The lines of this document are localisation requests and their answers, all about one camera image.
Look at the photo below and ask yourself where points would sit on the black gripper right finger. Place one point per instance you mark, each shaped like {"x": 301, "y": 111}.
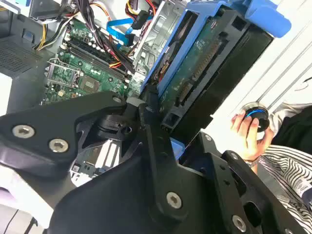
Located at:
{"x": 234, "y": 185}

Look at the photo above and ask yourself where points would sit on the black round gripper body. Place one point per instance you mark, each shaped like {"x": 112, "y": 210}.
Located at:
{"x": 109, "y": 207}

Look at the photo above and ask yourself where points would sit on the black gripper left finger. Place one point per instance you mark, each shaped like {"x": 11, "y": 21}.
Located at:
{"x": 36, "y": 136}

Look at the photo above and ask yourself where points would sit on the hard disk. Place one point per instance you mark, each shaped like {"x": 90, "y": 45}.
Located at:
{"x": 195, "y": 73}

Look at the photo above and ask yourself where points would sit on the person's hand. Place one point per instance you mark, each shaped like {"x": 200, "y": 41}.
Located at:
{"x": 246, "y": 143}

